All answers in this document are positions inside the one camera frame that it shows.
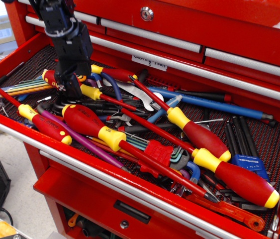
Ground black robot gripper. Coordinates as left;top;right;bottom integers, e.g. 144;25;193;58
36;0;93;99

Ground red yellow Wiha screwdriver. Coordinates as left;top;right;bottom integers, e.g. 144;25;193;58
42;70;137;112

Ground rainbow hex key set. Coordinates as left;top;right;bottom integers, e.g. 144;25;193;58
0;77;59;98

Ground large red yellow screwdriver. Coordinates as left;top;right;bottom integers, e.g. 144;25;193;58
62;105;217;203

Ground thin red yellow screwdriver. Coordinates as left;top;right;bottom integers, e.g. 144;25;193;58
91;64;138;83

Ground small red yellow screwdriver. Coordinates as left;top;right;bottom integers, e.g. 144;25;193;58
0;88;72;145

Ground purple long hex key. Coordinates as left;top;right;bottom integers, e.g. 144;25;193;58
36;103;131;173

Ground flat steel spanner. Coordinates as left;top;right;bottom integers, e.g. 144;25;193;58
115;81;161;111

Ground white cutting tools label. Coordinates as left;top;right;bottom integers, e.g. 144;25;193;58
131;55;168;72

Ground chest key lock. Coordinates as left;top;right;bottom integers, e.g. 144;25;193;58
140;6;154;21

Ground open red tool drawer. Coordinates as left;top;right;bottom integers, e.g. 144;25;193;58
0;32;280;239

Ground red holder coloured hex keys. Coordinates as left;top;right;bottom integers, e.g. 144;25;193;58
119;131;201;184

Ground red yellow screwdriver right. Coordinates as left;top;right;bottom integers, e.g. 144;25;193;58
132;80;231;162

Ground red tool chest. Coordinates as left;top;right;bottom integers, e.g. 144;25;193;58
3;0;280;239

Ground blue holder black hex keys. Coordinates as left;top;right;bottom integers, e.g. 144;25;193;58
225;116;270;182

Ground largest red yellow screwdriver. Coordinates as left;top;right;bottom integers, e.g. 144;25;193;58
121;108;280;209

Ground orange red flat wrench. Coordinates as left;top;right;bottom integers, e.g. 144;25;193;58
184;194;265;232

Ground blue handled pliers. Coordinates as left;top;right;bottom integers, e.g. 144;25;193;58
87;72;135;126

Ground light blue T-handle key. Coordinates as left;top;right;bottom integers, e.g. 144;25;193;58
147;94;183;124

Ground long blue T-handle driver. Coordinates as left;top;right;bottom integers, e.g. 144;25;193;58
148;87;274;121

